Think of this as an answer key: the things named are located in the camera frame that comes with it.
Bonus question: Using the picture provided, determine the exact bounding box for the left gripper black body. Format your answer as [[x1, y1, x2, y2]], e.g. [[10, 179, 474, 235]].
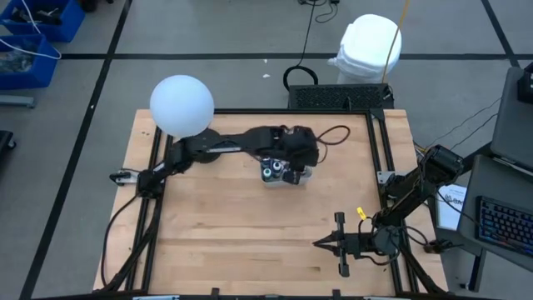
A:
[[266, 123, 322, 187]]

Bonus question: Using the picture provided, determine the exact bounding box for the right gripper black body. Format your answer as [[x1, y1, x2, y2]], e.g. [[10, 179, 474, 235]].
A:
[[334, 211, 379, 278]]

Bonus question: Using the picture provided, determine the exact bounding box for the grey plastic bin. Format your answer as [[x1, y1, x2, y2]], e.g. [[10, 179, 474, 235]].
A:
[[261, 160, 314, 188]]

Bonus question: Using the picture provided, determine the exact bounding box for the black perforated computer case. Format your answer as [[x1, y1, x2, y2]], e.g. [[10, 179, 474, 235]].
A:
[[287, 82, 396, 112]]

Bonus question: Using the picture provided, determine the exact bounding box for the brown black floor object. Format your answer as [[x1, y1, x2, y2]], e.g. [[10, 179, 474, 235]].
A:
[[423, 239, 464, 255]]

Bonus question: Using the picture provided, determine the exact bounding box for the white paper sheet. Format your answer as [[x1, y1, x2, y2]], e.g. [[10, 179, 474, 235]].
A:
[[436, 182, 469, 232]]

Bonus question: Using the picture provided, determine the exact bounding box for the white globe lamp black base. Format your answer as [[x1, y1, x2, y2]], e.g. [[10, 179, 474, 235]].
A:
[[149, 74, 224, 165]]

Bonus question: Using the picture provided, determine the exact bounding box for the white bucket with bag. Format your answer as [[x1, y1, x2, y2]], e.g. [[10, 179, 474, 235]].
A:
[[327, 13, 404, 85]]

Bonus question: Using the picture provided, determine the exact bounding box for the dark grey desk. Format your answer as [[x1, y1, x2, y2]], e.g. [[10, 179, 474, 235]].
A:
[[456, 143, 533, 274]]

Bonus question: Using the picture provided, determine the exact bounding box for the black backlit keyboard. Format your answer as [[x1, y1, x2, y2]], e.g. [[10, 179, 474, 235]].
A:
[[476, 195, 533, 258]]

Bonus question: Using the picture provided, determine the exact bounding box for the grey side table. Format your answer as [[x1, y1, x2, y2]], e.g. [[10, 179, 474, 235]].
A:
[[490, 65, 533, 172]]

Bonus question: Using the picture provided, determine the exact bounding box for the black device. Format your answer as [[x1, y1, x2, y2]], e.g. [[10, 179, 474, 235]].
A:
[[517, 62, 533, 104]]

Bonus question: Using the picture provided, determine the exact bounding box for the blue storage bin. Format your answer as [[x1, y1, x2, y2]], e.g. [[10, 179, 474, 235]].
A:
[[0, 0, 87, 43], [0, 33, 62, 91]]

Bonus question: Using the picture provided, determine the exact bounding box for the grey metal bar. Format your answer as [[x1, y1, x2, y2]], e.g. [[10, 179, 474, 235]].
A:
[[0, 95, 37, 108]]

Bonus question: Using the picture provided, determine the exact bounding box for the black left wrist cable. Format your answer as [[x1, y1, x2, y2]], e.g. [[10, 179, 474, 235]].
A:
[[315, 124, 352, 167]]

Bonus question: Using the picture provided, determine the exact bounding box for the black floor cable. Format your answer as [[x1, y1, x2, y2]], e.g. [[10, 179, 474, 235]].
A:
[[282, 0, 321, 92]]

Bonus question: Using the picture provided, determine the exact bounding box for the yellow cable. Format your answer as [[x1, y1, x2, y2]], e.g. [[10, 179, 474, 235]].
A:
[[381, 0, 412, 84]]

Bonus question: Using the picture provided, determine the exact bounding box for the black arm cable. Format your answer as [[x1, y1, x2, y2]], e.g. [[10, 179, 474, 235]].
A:
[[101, 193, 141, 288]]

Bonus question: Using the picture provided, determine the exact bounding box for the white cable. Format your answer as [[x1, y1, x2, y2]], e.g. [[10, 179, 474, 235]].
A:
[[0, 0, 62, 59]]

